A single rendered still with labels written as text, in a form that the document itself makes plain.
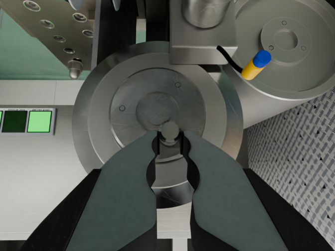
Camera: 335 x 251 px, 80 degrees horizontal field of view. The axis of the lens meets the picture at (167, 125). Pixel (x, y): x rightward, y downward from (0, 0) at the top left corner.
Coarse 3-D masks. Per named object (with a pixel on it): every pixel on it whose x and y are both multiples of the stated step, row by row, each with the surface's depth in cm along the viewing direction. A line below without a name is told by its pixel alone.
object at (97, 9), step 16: (96, 0) 20; (96, 16) 20; (112, 16) 25; (128, 16) 36; (96, 32) 19; (112, 32) 25; (128, 32) 36; (96, 48) 19; (112, 48) 25; (96, 64) 19
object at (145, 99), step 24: (144, 72) 16; (168, 72) 16; (120, 96) 16; (144, 96) 16; (168, 96) 16; (192, 96) 16; (120, 120) 15; (144, 120) 16; (192, 120) 15; (120, 144) 15
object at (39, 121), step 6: (30, 114) 50; (36, 114) 50; (42, 114) 50; (48, 114) 50; (30, 120) 49; (36, 120) 49; (42, 120) 49; (48, 120) 49; (30, 126) 49; (36, 126) 49; (42, 126) 49; (48, 126) 49
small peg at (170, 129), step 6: (168, 120) 12; (162, 126) 12; (168, 126) 12; (174, 126) 12; (162, 132) 12; (168, 132) 12; (174, 132) 12; (180, 132) 12; (162, 138) 12; (168, 138) 12; (174, 138) 12; (168, 144) 14
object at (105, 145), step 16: (128, 64) 17; (144, 64) 17; (160, 64) 17; (176, 64) 17; (192, 64) 17; (112, 80) 17; (192, 80) 17; (208, 80) 17; (96, 96) 17; (112, 96) 17; (208, 96) 17; (96, 112) 16; (208, 112) 17; (224, 112) 17; (96, 128) 16; (208, 128) 16; (224, 128) 16; (96, 144) 16; (112, 144) 16; (176, 160) 16; (160, 176) 16; (176, 176) 16
